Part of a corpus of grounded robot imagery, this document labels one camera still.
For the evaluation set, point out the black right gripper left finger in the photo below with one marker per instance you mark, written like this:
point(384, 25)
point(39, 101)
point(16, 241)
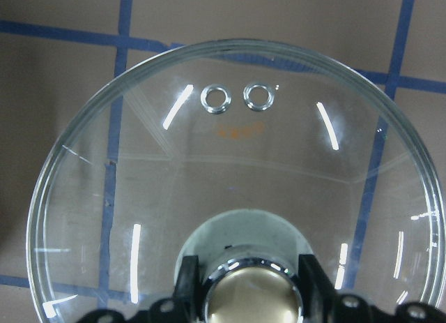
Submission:
point(189, 292)

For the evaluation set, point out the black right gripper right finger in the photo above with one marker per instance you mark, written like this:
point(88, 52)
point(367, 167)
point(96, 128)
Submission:
point(317, 292)

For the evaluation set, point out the glass pot lid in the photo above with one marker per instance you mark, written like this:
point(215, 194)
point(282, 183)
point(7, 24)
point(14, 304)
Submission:
point(246, 153)

